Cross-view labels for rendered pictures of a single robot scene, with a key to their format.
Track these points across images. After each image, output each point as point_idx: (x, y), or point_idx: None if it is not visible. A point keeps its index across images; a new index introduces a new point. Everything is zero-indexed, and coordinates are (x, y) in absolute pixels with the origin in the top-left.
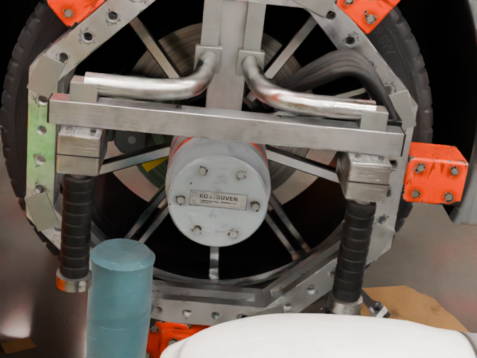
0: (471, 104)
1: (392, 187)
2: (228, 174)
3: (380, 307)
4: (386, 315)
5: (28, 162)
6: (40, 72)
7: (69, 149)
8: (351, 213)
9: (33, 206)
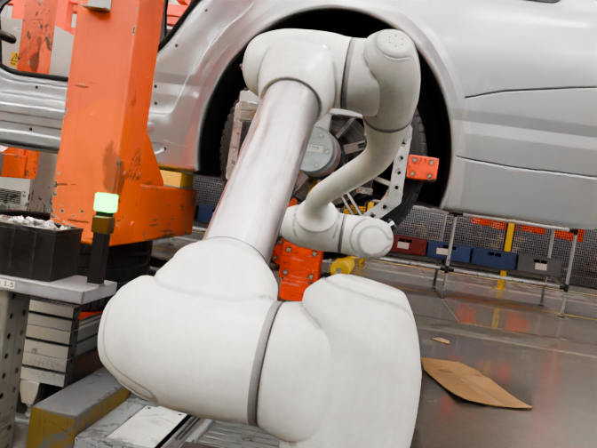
0: (449, 149)
1: (401, 169)
2: (315, 135)
3: (390, 220)
4: (393, 225)
5: (230, 149)
6: (240, 106)
7: (245, 107)
8: (366, 142)
9: (229, 172)
